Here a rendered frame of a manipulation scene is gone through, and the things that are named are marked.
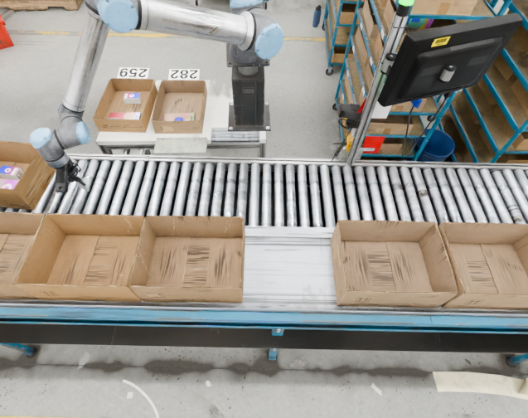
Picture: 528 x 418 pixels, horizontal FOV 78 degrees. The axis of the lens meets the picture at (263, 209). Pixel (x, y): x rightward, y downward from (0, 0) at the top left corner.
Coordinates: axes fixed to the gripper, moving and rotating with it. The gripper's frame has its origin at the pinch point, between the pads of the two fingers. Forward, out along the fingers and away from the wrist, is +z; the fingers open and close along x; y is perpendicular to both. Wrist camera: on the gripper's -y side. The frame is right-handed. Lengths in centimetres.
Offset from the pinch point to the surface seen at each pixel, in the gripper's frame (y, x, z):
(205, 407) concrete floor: -89, -64, 80
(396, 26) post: 27, -142, -71
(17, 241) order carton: -33.1, 10.9, -8.1
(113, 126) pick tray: 48.2, -4.7, 0.7
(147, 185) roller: 9.0, -31.7, 5.4
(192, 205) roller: -3, -58, 5
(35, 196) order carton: -2.6, 20.9, 1.3
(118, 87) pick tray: 86, 3, 2
